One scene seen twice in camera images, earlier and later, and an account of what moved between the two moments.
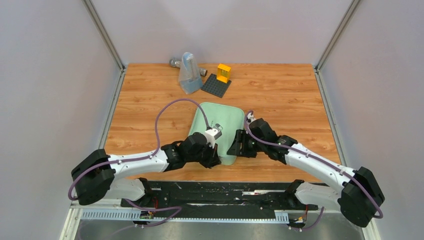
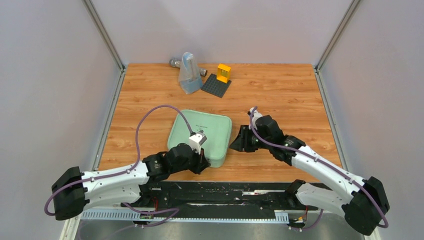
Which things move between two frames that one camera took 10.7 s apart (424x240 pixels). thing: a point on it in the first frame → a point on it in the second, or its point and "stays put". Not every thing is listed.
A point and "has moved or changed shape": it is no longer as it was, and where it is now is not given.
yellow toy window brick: [223, 74] stays put
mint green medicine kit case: [230, 118] has moved or changed shape
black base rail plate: [217, 199] stays put
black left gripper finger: [212, 158] → [202, 163]
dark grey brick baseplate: [215, 87] stays put
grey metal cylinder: [175, 63] stays put
